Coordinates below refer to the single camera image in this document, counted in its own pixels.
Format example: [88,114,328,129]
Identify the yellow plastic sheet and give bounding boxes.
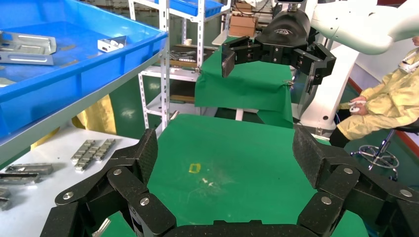
[31,95,118,151]

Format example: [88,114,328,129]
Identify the white hand controller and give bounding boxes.
[348,99,367,114]

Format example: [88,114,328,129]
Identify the green cloth on background table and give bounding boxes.
[195,36,294,129]

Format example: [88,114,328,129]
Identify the white slotted angle rack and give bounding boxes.
[127,0,231,130]

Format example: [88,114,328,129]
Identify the perforated metal rail part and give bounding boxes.
[4,163,54,176]
[70,139,96,163]
[74,148,101,172]
[0,172,42,186]
[94,138,116,161]

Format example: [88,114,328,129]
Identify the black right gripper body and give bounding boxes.
[255,9,312,65]

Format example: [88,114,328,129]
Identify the brown cardboard box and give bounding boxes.
[229,14,258,38]
[234,1,253,14]

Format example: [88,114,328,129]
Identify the small blue plastic bin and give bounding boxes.
[157,0,224,18]

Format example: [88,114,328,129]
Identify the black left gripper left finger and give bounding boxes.
[41,128,177,237]

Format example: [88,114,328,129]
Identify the chrome stool black seat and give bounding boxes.
[350,118,419,183]

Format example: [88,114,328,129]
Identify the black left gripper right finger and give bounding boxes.
[292,126,419,237]

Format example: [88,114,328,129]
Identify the pile of metal parts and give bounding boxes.
[168,50,198,63]

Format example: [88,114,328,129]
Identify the wooden board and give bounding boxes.
[170,60,199,69]

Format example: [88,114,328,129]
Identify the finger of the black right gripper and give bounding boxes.
[222,36,262,79]
[291,42,337,95]

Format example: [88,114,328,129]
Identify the white robot torso column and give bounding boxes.
[296,44,361,138]

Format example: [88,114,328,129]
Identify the grey metal shelf rack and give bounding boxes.
[0,0,171,166]

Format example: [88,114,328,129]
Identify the person in yellow coat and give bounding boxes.
[329,34,419,149]

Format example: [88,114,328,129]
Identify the large blue plastic bin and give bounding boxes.
[0,0,169,140]

